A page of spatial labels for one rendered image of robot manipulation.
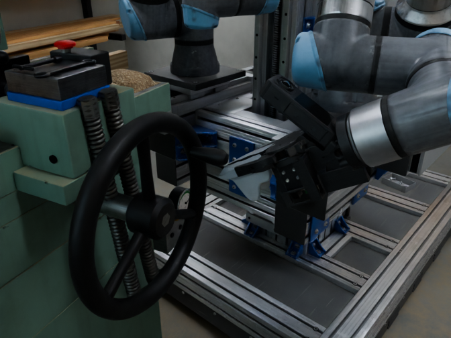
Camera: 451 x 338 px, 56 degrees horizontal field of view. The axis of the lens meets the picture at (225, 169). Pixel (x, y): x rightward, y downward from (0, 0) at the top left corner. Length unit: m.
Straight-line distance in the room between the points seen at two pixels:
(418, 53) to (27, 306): 0.66
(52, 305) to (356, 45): 0.61
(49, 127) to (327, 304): 1.00
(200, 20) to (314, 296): 0.87
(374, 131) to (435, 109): 0.07
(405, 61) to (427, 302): 1.32
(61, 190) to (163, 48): 4.00
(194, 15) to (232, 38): 3.22
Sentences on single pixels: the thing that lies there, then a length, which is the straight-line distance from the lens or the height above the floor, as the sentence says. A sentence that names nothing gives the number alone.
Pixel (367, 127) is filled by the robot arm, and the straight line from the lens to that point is 0.51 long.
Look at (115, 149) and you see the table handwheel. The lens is 0.50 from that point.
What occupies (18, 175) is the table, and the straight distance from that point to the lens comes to 0.64.
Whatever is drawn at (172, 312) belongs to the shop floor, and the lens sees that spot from 1.61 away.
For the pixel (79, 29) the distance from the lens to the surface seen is 3.68.
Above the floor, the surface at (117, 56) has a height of 0.93.
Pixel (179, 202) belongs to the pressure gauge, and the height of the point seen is 0.67.
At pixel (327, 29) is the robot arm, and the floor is 1.05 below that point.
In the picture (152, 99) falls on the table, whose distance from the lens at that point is 0.86.
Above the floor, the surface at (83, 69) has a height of 1.00.
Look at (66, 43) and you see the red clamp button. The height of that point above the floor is 1.02.
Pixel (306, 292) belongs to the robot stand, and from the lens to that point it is 1.38.
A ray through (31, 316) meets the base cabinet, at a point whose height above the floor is 0.63.
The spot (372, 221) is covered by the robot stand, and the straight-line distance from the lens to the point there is 1.76.
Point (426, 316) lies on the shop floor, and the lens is 1.73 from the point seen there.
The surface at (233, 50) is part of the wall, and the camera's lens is 4.14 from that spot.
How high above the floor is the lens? 1.13
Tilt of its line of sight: 27 degrees down
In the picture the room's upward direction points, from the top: straight up
